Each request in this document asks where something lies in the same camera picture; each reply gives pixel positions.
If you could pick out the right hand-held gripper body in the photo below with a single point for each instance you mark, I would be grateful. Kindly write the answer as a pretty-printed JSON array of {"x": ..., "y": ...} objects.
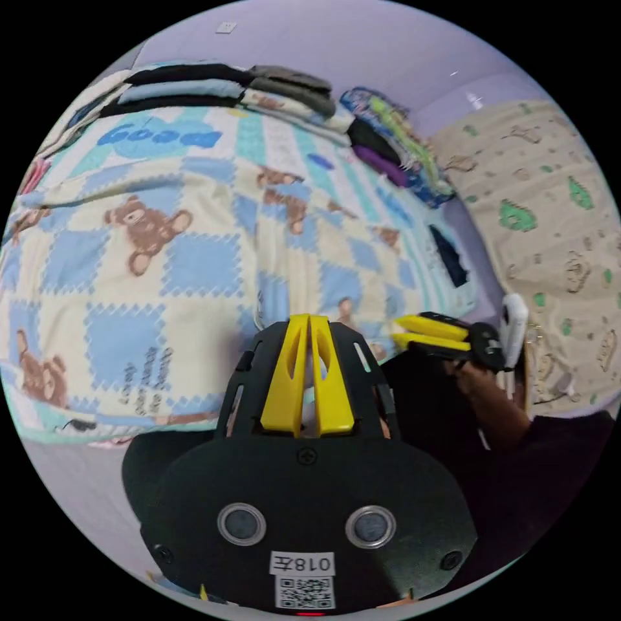
[{"x": 485, "y": 347}]

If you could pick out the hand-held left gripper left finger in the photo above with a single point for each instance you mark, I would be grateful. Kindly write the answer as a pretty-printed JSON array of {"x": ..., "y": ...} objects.
[{"x": 284, "y": 383}]

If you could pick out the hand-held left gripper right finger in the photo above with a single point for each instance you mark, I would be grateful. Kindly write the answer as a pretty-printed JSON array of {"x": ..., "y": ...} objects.
[{"x": 332, "y": 393}]

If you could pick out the person's right forearm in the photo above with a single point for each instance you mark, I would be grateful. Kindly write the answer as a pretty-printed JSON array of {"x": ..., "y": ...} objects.
[{"x": 504, "y": 422}]

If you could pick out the person's right hand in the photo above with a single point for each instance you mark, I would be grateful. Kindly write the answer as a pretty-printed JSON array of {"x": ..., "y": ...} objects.
[{"x": 468, "y": 381}]

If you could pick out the dark navy garment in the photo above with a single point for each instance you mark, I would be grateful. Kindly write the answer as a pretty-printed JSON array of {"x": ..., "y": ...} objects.
[{"x": 448, "y": 257}]

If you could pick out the bed with bear print quilt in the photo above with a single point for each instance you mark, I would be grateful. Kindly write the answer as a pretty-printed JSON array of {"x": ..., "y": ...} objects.
[{"x": 204, "y": 271}]

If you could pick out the person's body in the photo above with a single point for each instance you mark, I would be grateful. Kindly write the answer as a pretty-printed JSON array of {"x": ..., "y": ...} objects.
[{"x": 543, "y": 485}]

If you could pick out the beige curtain with green print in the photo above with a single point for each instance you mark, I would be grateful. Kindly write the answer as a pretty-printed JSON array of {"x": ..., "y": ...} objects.
[{"x": 548, "y": 204}]

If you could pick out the pile of colourful clothes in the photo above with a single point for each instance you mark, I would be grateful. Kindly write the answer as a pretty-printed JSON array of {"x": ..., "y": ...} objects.
[{"x": 388, "y": 140}]

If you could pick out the pile of dark folded clothes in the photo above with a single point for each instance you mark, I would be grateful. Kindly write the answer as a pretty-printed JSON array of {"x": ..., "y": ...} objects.
[{"x": 194, "y": 87}]

